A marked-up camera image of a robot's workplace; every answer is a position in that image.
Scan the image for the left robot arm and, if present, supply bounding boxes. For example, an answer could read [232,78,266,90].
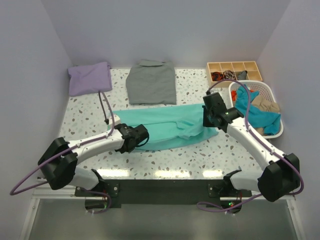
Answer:
[38,123,150,196]

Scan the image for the white laundry basket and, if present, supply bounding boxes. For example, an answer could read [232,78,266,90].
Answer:
[228,80,283,139]

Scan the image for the wooden compartment box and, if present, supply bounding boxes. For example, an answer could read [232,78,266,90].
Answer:
[206,61,263,87]

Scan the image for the beige garment in basket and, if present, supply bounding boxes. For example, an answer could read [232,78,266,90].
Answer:
[251,95,280,113]

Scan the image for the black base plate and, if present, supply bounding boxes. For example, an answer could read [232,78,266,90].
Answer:
[74,178,253,210]

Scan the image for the teal t shirt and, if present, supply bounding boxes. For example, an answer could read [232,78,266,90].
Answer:
[114,104,219,151]

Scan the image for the grey cloth in box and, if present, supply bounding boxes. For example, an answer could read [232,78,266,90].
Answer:
[236,70,249,81]

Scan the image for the folded grey shirt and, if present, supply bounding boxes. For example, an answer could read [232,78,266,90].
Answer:
[126,60,177,105]

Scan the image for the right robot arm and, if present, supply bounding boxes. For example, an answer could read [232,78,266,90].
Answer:
[203,91,304,202]

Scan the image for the red garment in basket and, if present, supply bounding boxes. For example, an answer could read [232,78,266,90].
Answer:
[230,90,237,102]

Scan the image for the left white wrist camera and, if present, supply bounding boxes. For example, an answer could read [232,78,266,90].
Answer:
[107,114,121,130]

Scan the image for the folded purple shirt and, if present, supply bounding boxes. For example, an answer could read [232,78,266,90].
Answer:
[68,62,113,97]

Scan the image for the patterned cloth in box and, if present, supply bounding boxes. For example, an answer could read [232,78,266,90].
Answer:
[223,69,237,80]

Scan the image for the blue t shirt in basket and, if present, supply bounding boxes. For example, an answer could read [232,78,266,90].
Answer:
[235,86,281,136]

